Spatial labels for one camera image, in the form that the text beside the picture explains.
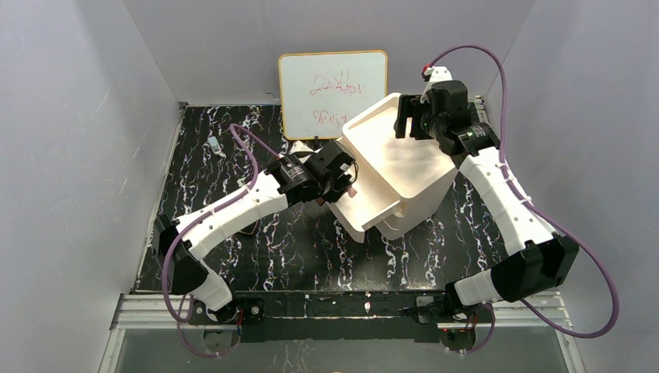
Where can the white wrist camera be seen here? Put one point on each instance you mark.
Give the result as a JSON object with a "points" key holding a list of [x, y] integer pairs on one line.
{"points": [[300, 150], [435, 74]]}

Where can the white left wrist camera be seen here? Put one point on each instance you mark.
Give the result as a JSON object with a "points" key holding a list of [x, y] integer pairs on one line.
{"points": [[300, 150]]}

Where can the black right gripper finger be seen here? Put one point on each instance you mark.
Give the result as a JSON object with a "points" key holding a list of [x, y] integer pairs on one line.
{"points": [[405, 110], [416, 130]]}

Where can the black gold compact case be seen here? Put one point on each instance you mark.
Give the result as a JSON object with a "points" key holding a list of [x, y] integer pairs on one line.
{"points": [[250, 229]]}

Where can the white drawer organizer box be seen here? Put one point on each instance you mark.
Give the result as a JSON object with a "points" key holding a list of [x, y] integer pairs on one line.
{"points": [[417, 171]]}

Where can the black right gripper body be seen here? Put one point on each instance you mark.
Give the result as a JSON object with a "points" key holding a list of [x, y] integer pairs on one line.
{"points": [[412, 114]]}

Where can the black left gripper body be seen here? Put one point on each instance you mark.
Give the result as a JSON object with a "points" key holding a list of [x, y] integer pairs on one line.
{"points": [[339, 175]]}

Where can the white top drawer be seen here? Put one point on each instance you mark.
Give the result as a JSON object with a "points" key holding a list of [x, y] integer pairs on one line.
{"points": [[371, 204]]}

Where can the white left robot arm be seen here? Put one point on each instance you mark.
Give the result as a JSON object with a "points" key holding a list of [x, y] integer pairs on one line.
{"points": [[182, 243]]}

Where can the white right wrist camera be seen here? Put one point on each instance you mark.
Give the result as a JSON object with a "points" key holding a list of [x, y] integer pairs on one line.
{"points": [[435, 74]]}

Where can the aluminium rail frame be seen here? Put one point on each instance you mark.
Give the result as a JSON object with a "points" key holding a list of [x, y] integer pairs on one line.
{"points": [[145, 339]]}

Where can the yellow framed whiteboard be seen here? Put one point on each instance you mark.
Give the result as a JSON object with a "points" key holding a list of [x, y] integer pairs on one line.
{"points": [[321, 92]]}

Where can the small light blue eraser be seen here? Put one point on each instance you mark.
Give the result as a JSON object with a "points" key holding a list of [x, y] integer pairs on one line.
{"points": [[215, 145]]}

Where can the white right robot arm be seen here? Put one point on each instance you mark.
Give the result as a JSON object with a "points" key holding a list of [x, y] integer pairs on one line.
{"points": [[539, 257]]}

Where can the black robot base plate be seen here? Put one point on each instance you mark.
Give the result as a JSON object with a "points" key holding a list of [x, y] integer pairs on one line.
{"points": [[420, 316]]}

